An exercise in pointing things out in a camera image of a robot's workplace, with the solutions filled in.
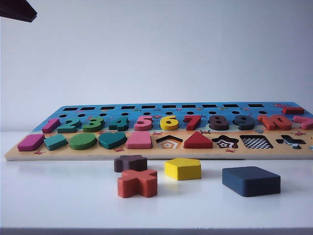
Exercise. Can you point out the teal heart block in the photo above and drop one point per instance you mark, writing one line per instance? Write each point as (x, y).
(111, 142)

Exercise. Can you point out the dark teal number four piece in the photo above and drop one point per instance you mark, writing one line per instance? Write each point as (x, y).
(122, 124)

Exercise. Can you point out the wooden number shape puzzle board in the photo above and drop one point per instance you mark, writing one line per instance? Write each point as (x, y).
(146, 153)

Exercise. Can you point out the pink math sign piece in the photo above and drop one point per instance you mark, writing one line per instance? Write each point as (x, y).
(306, 122)

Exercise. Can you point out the magenta number one piece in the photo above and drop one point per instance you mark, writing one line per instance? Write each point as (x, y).
(50, 126)

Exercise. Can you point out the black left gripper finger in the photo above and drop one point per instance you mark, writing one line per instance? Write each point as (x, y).
(14, 8)

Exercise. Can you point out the orange number ten piece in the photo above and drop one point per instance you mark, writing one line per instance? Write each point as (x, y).
(269, 124)

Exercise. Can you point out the orange cross block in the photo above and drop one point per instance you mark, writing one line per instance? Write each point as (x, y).
(137, 183)

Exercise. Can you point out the red number seven piece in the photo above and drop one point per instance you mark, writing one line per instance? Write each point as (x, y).
(192, 124)

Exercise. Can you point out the green number three piece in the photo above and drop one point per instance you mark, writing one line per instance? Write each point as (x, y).
(91, 128)

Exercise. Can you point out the pink number five piece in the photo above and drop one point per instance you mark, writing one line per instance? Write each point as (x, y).
(141, 127)

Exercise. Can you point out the dark brown number eight piece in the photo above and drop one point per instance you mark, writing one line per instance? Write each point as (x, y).
(218, 127)

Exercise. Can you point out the dark blue number nine piece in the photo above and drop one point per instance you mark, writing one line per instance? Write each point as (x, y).
(245, 126)

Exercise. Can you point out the dark blue square block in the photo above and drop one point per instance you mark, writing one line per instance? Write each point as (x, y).
(249, 182)

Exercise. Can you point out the pink trapezoid block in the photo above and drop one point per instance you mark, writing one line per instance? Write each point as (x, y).
(139, 142)

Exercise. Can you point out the dark purple star block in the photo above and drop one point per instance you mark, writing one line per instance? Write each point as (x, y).
(129, 162)

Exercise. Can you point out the magenta rectangle block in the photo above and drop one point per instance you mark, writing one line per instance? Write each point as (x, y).
(29, 143)

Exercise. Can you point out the teal rhombus block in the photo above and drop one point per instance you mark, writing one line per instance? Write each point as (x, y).
(55, 143)

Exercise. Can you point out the yellow number six piece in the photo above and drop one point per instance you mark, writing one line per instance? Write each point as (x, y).
(168, 127)

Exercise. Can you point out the yellow pentagon block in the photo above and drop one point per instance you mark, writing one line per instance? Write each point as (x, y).
(182, 171)

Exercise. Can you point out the green circle block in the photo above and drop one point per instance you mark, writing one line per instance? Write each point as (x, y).
(82, 142)

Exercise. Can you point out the red triangle block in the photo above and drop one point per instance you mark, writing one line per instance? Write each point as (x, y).
(198, 143)

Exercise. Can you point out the red minus sign piece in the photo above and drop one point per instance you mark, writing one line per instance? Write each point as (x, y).
(293, 110)

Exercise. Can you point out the teal number two piece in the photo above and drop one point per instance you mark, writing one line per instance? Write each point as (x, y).
(67, 129)

